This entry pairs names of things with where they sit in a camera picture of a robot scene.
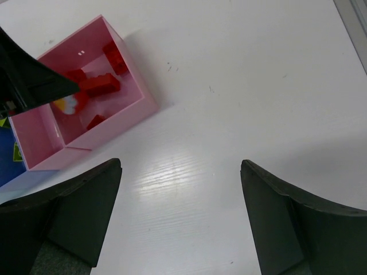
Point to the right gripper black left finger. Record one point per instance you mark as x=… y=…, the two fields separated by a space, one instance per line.
x=60 y=229

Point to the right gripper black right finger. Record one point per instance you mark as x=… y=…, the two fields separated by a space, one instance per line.
x=297 y=232

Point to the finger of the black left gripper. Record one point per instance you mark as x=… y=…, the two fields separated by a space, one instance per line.
x=26 y=83

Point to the small red lego brick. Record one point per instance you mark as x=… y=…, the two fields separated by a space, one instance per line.
x=77 y=75

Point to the red flower printed lego piece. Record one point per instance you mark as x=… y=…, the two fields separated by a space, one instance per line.
x=72 y=104

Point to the lime green lego brick front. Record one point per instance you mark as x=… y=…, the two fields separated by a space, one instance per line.
x=17 y=156

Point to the lime green lego brick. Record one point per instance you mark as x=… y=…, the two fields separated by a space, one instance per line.
x=17 y=156
x=4 y=123

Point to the red stepped lego brick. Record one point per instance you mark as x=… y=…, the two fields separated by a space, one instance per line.
x=100 y=85

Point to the small red square lego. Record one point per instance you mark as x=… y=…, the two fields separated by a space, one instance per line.
x=97 y=119

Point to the small pink plastic bin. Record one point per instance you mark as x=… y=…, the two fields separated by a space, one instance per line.
x=40 y=140

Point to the large pink plastic bin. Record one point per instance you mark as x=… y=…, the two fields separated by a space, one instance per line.
x=118 y=97

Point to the aluminium rail right side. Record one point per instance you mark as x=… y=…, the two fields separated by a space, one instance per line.
x=353 y=16

